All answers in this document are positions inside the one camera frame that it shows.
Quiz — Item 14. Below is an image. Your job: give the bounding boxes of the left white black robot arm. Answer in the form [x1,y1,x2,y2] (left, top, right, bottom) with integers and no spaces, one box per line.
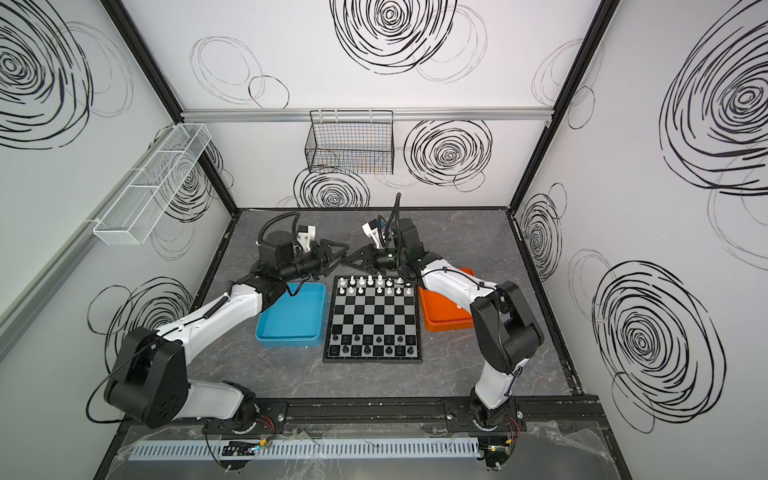
[103,232,349,434]

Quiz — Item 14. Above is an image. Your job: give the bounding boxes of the black wire basket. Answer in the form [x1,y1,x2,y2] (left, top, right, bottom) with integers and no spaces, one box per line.
[304,109,395,175]

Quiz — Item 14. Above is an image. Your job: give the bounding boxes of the black white chess board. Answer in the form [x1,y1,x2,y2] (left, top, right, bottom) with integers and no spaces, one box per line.
[323,275,422,363]

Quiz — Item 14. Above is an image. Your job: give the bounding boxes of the black mounting rail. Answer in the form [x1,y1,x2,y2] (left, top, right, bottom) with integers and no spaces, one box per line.
[122,394,610,436]

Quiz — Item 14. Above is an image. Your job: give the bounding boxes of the clear wire wall shelf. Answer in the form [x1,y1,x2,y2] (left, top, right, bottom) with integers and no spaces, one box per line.
[93,123,212,245]

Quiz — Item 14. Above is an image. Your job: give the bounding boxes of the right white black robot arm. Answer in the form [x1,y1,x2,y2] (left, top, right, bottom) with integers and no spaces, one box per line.
[345,216,544,431]

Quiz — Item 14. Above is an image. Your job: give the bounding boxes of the white slotted cable duct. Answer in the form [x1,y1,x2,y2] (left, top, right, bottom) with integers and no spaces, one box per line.
[127,438,481,462]

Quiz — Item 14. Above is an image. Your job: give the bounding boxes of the orange plastic tray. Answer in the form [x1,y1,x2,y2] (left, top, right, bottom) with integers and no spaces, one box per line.
[418,288,474,332]

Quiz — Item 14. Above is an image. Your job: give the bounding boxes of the teal plastic tray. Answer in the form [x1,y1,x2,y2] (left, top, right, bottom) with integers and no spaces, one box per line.
[255,282,327,348]

